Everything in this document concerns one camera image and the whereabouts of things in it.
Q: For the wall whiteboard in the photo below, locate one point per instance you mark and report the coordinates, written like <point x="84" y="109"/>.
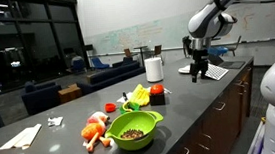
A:
<point x="140" y="36"/>

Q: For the long dark blue sofa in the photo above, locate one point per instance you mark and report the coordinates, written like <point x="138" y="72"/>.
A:
<point x="110" y="76"/>

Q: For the crumpled white paper scrap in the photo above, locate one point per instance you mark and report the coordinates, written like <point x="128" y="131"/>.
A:
<point x="55" y="121"/>

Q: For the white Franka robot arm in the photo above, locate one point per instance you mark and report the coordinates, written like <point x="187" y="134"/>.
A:
<point x="206" y="17"/>

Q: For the white dish rack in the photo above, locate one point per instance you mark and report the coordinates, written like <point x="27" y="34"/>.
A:
<point x="216" y="71"/>

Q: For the small green cup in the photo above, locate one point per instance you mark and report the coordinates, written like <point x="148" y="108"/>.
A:
<point x="134" y="106"/>

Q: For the orange pink plush toy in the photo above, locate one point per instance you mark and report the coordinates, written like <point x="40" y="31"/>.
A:
<point x="93" y="131"/>

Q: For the dark wooden counter cabinet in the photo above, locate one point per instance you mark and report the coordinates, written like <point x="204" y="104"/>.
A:
<point x="221" y="120"/>

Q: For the dark grey laptop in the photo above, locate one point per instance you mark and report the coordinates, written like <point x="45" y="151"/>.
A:
<point x="232" y="64"/>

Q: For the bright blue lounge chair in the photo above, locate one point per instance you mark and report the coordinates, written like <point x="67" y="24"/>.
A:
<point x="218" y="51"/>
<point x="99" y="63"/>

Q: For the wooden side table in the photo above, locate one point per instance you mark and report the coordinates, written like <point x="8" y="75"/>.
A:
<point x="69" y="93"/>

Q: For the brown wooden chair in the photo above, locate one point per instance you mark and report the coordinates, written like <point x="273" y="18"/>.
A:
<point x="128" y="52"/>
<point x="157" y="50"/>

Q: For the tall dark bistro table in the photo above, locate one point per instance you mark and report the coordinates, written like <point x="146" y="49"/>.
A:
<point x="140" y="48"/>

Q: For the brown lentils pile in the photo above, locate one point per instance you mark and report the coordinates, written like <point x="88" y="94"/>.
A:
<point x="132" y="134"/>

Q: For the white flat plate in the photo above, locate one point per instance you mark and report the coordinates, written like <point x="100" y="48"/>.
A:
<point x="184" y="69"/>

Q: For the yellow knitted cloth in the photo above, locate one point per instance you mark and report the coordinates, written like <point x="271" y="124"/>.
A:
<point x="140" y="95"/>

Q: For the grey office chair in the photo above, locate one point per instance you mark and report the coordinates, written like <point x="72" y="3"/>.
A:
<point x="235" y="47"/>

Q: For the red button on black box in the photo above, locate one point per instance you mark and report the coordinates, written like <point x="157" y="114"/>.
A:
<point x="156" y="93"/>

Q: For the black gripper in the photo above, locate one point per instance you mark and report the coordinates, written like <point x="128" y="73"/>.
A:
<point x="200" y="59"/>

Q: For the folded white paper strips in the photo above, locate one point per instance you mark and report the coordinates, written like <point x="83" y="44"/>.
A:
<point x="20" y="138"/>

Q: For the white paper towel roll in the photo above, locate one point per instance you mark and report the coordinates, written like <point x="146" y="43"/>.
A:
<point x="154" y="70"/>

